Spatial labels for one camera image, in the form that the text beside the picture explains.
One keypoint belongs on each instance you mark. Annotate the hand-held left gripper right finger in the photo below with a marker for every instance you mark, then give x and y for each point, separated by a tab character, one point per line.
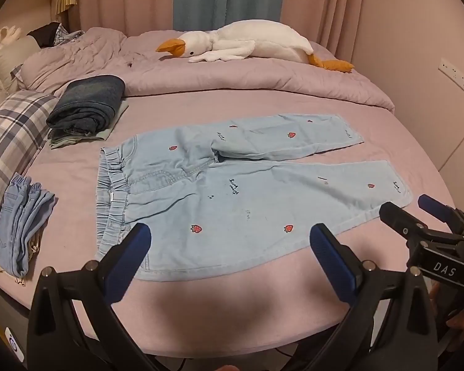
328	251

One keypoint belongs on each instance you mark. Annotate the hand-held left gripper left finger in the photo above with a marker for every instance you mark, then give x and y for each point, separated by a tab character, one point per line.
133	255

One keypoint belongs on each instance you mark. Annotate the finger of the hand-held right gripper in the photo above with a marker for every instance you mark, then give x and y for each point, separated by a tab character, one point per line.
396	216
435	205

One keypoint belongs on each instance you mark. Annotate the light blue strawberry print pants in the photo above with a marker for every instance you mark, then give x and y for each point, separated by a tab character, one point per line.
236	185

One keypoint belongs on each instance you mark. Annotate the person's right hand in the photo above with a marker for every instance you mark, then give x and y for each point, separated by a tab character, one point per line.
462	322

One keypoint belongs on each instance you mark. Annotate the bed with pink sheet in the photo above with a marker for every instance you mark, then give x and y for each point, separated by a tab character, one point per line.
81	170

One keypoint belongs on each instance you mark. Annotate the folded light blue jeans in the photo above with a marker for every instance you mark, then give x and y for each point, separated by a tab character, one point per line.
15	224

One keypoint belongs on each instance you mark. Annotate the folded pale green cloth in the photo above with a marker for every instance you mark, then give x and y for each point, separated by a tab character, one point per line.
62	143

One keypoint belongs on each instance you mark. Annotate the folded dark blue jeans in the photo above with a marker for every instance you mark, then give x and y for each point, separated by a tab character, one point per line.
89	100

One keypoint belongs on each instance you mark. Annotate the plaid pillow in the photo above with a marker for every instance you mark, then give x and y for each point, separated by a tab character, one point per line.
11	131

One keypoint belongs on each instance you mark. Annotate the mauve quilt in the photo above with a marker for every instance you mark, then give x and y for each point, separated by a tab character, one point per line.
216	81

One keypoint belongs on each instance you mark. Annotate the white goose plush toy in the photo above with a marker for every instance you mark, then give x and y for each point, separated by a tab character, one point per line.
255	38

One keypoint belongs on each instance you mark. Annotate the pink curtain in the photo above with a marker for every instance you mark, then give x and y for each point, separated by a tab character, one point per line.
120	0
321	4

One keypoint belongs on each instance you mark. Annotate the checked cloth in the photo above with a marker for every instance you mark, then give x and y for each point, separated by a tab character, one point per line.
67	34

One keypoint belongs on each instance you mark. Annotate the beige pillow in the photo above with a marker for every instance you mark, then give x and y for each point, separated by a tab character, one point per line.
7	62

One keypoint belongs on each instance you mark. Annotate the dark garment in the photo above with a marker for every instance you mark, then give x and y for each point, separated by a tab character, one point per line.
44	34

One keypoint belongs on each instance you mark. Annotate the small white plush toy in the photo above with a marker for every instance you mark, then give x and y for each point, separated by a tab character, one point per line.
6	34

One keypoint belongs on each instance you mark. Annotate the white wall socket strip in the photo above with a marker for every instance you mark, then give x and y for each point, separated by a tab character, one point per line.
458	75

